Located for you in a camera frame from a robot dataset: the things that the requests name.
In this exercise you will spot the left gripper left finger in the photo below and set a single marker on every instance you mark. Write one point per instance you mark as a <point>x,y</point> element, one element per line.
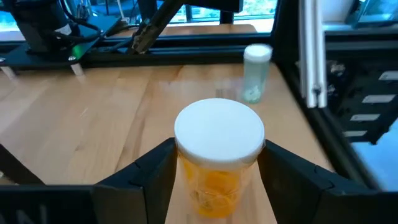
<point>130,196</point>

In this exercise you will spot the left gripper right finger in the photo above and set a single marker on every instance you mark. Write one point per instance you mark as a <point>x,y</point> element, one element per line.
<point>311,199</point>

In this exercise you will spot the orange pill bottle white cap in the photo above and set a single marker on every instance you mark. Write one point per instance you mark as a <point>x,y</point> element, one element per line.
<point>217,133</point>

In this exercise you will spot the green pill vial white cap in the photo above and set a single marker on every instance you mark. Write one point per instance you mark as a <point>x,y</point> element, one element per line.
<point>256,71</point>

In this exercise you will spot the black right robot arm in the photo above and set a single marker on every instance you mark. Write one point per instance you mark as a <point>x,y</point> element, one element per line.
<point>40,25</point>

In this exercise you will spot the clear acrylic tray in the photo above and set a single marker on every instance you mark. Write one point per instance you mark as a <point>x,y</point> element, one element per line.
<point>12,168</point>

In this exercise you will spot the silver aluminium bracket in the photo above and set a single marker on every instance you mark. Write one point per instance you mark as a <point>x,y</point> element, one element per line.
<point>312,53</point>

